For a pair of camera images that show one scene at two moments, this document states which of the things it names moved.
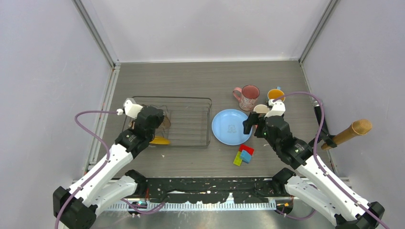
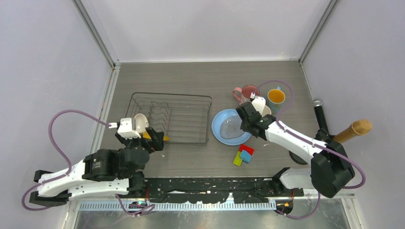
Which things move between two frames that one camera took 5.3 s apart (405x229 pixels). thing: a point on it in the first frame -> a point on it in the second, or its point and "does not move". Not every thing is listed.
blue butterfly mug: x=274 y=93 does not move
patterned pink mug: x=249 y=94 does not move
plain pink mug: x=261 y=109 does not move
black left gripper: x=160 y=117 -> x=156 y=144
